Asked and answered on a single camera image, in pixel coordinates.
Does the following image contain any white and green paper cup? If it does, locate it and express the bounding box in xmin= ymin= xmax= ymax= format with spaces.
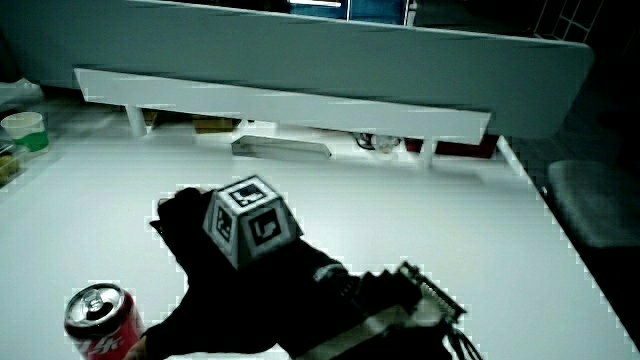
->
xmin=0 ymin=111 xmax=51 ymax=154

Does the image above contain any brown cardboard box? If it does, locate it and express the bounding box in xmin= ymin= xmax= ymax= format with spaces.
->
xmin=191 ymin=114 xmax=242 ymax=135

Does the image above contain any clear plastic food container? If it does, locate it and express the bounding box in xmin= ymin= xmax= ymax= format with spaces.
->
xmin=0 ymin=141 xmax=27 ymax=189

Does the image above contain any silver metal tray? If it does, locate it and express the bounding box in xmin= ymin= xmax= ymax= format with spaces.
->
xmin=230 ymin=134 xmax=333 ymax=163

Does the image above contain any dark red box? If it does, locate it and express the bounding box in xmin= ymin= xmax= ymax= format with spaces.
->
xmin=404 ymin=132 xmax=501 ymax=161

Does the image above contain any white desk shelf riser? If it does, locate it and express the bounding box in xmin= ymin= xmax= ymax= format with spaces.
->
xmin=73 ymin=67 xmax=493 ymax=169

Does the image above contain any person's right forearm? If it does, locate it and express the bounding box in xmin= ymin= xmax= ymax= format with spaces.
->
xmin=289 ymin=260 xmax=485 ymax=360

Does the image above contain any clear item with black cable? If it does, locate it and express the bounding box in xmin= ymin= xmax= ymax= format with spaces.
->
xmin=351 ymin=131 xmax=402 ymax=155

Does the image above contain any red cola can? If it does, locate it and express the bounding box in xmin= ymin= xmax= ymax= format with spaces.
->
xmin=63 ymin=282 xmax=147 ymax=360

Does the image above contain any blue cabinet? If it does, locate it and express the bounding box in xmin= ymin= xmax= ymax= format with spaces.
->
xmin=288 ymin=0 xmax=417 ymax=27

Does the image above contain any grey desk partition panel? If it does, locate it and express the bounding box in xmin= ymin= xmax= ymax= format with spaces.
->
xmin=0 ymin=0 xmax=596 ymax=141

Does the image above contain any white wire grid rack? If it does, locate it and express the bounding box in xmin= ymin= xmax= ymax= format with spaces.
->
xmin=533 ymin=0 xmax=604 ymax=44

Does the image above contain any person's right hand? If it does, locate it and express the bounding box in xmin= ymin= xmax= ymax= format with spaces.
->
xmin=123 ymin=174 xmax=346 ymax=360

